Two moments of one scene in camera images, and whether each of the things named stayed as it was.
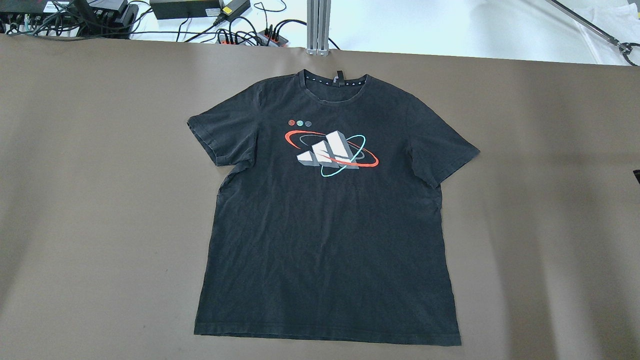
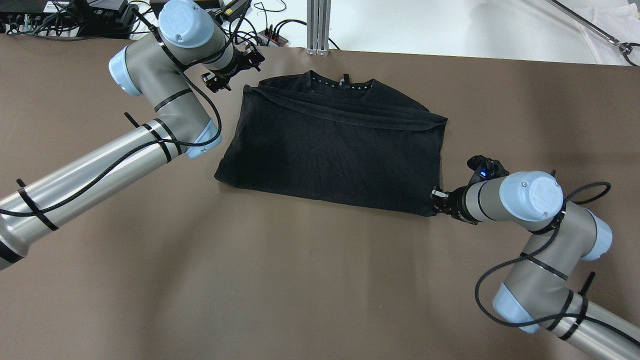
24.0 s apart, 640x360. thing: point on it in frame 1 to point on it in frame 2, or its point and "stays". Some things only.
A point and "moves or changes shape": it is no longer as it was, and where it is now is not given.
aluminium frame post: [318, 26] stays
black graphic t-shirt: [328, 223] moves or changes shape
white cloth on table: [621, 22] stays
